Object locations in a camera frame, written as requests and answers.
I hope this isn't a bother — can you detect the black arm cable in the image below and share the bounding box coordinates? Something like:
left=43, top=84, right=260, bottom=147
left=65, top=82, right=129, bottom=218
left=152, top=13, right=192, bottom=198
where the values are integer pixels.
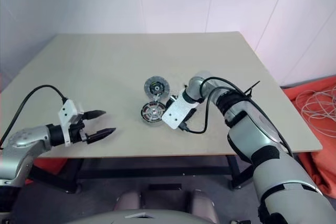
left=180, top=77, right=295, bottom=158
left=0, top=84, right=68, bottom=151

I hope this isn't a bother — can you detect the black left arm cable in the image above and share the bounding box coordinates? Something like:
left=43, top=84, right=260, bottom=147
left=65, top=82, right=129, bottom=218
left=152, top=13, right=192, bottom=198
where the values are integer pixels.
left=0, top=84, right=68, bottom=151

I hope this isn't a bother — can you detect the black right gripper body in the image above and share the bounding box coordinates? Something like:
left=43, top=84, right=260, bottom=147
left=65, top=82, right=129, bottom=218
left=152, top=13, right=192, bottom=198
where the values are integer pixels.
left=166, top=98, right=197, bottom=126

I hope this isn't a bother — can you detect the round silver hinged motor lid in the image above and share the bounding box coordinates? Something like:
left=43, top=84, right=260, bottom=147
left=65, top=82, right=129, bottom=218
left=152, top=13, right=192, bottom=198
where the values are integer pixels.
left=143, top=75, right=170, bottom=101

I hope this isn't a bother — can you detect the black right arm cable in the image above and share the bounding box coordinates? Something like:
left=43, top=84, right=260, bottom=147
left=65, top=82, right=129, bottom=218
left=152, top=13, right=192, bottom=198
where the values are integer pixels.
left=180, top=77, right=295, bottom=158

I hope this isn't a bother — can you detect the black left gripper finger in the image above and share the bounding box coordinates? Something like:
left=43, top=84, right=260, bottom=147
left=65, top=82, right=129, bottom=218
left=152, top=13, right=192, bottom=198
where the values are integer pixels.
left=86, top=127, right=117, bottom=145
left=83, top=109, right=107, bottom=121

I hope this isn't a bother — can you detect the silver spoked rotor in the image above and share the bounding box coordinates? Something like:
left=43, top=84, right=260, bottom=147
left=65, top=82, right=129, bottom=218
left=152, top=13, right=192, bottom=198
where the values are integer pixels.
left=143, top=104, right=164, bottom=123

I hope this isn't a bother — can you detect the white cable pile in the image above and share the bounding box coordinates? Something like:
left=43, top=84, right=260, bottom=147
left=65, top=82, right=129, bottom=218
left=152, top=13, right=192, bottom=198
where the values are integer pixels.
left=295, top=87, right=336, bottom=138

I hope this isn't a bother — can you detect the motor stator with copper windings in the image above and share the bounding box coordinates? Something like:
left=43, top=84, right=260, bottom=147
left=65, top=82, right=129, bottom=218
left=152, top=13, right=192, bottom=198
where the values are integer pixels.
left=139, top=101, right=169, bottom=127

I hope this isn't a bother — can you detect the grey robot torso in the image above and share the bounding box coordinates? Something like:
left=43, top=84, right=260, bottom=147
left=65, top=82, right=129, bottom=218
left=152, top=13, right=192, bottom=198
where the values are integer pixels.
left=65, top=209, right=219, bottom=224

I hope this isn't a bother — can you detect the black cable tie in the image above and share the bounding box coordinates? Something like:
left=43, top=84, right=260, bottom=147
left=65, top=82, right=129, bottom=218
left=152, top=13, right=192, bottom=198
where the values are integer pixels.
left=244, top=80, right=261, bottom=97

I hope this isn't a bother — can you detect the brown rounded shape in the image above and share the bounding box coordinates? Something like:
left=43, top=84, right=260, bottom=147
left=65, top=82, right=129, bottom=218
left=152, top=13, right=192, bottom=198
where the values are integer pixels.
left=187, top=189, right=220, bottom=223
left=114, top=191, right=143, bottom=213

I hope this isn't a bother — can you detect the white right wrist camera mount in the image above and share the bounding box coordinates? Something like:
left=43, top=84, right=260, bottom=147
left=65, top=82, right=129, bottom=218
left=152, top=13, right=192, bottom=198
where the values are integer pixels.
left=162, top=93, right=200, bottom=131

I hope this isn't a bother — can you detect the orange floor cloth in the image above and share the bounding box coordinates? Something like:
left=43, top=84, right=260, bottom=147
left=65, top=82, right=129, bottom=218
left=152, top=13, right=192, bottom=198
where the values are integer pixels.
left=33, top=157, right=68, bottom=175
left=280, top=76, right=336, bottom=196

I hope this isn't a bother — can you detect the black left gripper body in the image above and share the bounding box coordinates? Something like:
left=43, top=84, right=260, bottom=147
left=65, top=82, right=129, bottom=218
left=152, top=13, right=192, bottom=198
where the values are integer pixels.
left=68, top=115, right=89, bottom=145

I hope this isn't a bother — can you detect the black metal table frame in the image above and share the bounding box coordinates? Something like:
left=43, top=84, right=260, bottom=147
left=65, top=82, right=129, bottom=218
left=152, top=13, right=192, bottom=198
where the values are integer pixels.
left=26, top=154, right=256, bottom=194

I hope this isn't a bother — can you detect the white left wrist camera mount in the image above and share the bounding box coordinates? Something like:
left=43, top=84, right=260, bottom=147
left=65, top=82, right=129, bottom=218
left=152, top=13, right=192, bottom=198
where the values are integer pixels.
left=58, top=99, right=79, bottom=147

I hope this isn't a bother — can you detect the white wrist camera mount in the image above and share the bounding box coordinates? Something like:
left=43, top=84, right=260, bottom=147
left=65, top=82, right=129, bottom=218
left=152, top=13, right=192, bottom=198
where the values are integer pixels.
left=58, top=99, right=79, bottom=147
left=162, top=93, right=200, bottom=131

